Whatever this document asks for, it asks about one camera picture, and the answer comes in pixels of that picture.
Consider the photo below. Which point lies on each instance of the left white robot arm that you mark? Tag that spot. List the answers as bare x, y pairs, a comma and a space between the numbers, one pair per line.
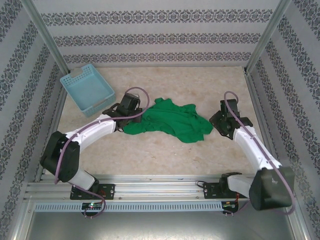
97, 127

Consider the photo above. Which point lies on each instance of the aluminium side rail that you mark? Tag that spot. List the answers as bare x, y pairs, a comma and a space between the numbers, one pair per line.
57, 112
259, 112

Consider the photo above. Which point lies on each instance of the aluminium mounting rail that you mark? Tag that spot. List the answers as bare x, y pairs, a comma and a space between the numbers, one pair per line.
160, 187

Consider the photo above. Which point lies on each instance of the grey metal base panel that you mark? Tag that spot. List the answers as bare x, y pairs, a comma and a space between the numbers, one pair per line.
160, 227

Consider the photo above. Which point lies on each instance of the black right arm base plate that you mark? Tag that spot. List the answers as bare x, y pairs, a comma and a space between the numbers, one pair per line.
211, 191

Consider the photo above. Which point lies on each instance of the green t-shirt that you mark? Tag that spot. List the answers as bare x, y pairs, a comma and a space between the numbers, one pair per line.
170, 120

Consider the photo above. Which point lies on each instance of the aluminium frame post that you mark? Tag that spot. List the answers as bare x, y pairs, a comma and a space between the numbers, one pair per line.
45, 32
268, 32

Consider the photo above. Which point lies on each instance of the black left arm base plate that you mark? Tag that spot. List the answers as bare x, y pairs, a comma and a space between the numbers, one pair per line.
110, 191

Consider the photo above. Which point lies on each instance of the light blue plastic basket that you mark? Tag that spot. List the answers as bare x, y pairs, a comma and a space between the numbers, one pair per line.
87, 87

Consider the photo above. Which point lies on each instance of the small circuit board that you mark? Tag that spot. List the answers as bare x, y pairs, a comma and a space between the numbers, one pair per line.
91, 206
230, 205

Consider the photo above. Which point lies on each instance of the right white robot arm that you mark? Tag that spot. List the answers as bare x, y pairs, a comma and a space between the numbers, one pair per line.
250, 147

